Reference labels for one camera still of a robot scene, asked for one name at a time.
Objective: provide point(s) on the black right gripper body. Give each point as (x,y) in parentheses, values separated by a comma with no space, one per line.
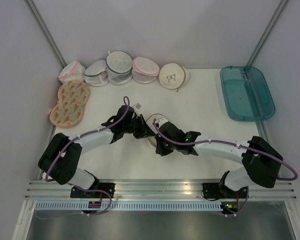
(165,147)

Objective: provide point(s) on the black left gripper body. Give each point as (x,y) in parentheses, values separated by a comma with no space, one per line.
(134,127)

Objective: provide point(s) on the beige round glasses laundry bag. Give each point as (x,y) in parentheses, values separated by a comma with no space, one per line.
(150,123)

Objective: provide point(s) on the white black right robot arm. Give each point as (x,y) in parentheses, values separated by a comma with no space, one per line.
(260,162)

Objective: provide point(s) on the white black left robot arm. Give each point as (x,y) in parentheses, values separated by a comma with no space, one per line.
(61,157)

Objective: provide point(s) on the white pink-zip mesh bag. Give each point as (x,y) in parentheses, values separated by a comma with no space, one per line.
(144,70)

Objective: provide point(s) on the beige round bag with glasses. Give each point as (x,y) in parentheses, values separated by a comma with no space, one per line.
(173,76)

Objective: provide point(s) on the tall white blue-zip mesh bag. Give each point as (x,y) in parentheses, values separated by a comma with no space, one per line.
(119,67)

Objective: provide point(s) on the white blue-trim mesh bag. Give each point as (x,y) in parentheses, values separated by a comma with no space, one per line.
(96,74)

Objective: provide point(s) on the floral peanut-shaped laundry bag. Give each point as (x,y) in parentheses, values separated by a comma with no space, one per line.
(72,98)

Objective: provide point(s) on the white pink-trim mesh bag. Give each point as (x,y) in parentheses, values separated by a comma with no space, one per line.
(73,71)

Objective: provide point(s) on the teal transparent plastic bin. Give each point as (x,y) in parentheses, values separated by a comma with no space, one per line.
(246,95)

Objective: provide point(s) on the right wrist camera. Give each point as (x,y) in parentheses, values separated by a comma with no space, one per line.
(161,121)

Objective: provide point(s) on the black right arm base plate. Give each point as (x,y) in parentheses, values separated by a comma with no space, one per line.
(212,191)

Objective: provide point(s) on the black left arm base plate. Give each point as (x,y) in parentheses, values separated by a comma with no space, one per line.
(103,190)

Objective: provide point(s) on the white slotted cable duct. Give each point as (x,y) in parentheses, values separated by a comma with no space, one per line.
(210,206)

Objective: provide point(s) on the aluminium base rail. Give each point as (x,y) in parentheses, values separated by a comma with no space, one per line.
(157,189)

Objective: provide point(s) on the left aluminium corner post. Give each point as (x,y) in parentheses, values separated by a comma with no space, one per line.
(45,31)

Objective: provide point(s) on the aluminium corner post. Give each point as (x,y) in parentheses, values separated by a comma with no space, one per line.
(45,31)
(267,31)

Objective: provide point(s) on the right aluminium corner post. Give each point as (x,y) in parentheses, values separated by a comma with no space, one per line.
(267,31)

